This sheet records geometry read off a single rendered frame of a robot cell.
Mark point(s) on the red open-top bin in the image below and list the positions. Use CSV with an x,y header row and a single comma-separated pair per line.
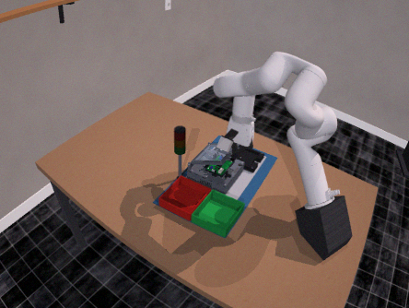
x,y
183,194

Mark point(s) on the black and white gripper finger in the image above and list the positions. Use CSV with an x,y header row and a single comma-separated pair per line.
x,y
234,148
242,148

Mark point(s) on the green bin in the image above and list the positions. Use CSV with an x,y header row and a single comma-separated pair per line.
x,y
219,209

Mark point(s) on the green circuit board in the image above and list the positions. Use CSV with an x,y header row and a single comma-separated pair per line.
x,y
220,169

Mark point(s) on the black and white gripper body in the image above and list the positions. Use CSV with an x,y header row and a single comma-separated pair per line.
x,y
246,132

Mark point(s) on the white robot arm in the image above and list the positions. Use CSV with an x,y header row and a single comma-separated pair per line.
x,y
299,102

